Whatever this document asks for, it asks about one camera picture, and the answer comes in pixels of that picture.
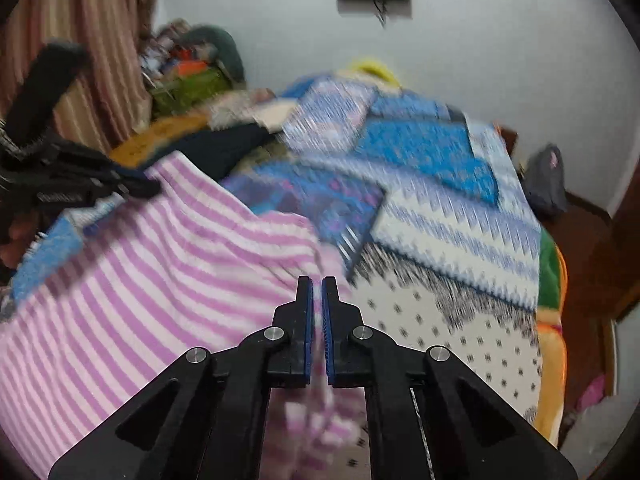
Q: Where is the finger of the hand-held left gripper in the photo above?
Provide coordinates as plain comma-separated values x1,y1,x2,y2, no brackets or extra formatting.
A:
102,166,162,201

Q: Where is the grey curved pillow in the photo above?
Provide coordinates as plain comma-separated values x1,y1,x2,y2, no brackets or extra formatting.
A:
180,25,246,83

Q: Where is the pink white striped towel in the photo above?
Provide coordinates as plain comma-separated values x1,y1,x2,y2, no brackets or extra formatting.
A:
0,152,371,480

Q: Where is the orange box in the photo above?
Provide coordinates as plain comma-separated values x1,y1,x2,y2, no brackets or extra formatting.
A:
172,57,211,77

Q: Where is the pile of paper clutter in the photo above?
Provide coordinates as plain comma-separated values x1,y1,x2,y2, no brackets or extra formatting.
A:
140,20,191,81

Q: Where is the yellow foam tube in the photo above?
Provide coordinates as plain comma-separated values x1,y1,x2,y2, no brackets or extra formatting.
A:
347,57,401,86

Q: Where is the orange green fleece blanket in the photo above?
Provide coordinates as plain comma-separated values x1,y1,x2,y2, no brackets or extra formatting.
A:
535,230,571,448

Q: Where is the blue patchwork blanket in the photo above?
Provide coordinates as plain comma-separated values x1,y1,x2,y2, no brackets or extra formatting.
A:
10,72,543,480

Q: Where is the wooden lap table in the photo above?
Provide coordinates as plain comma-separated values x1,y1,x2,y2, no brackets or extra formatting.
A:
107,115,211,168

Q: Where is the black folded cloth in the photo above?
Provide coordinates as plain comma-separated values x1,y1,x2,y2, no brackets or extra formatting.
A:
187,122,273,181

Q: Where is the brown wooden door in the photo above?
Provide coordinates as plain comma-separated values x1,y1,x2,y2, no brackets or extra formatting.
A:
607,170,640,321

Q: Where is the striped brown curtain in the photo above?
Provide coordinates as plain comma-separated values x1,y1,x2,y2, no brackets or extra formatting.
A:
0,0,161,151

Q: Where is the green storage bag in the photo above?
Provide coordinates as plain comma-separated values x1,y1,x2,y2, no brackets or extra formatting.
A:
150,67,226,116

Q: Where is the grey backpack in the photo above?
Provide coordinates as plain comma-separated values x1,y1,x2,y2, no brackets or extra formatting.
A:
522,144,568,218

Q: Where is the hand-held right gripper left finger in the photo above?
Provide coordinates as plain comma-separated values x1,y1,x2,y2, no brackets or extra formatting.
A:
47,276,315,480

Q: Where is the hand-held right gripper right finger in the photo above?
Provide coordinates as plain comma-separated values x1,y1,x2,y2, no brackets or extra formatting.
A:
321,276,576,480

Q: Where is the wooden bed frame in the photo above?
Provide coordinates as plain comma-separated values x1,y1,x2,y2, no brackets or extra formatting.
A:
497,127,521,176

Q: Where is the pink plastic item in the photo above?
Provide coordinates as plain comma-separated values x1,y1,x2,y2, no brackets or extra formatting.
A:
575,372,607,411

